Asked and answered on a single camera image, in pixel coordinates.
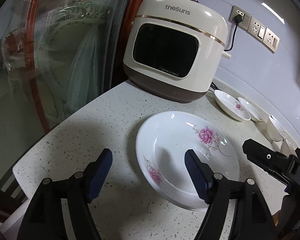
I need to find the large white bowl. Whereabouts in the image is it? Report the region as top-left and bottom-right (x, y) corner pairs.
(265, 115), (286, 142)

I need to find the large floral plate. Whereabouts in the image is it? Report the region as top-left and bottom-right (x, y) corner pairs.
(135, 110), (241, 211)

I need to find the small white bowl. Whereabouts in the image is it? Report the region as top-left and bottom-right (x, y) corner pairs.
(280, 139), (295, 156)

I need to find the ornate green chair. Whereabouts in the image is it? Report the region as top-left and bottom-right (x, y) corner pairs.
(35, 0), (113, 124)

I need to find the white rice cooker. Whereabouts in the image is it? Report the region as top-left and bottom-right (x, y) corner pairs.
(123, 0), (231, 103)

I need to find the black power cable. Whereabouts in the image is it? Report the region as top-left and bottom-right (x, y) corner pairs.
(209, 15), (244, 91)

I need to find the wall socket panel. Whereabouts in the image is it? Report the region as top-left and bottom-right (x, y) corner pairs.
(229, 5), (280, 53)

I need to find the red wooden door frame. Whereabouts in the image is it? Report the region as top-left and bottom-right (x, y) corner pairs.
(22, 0), (186, 136)

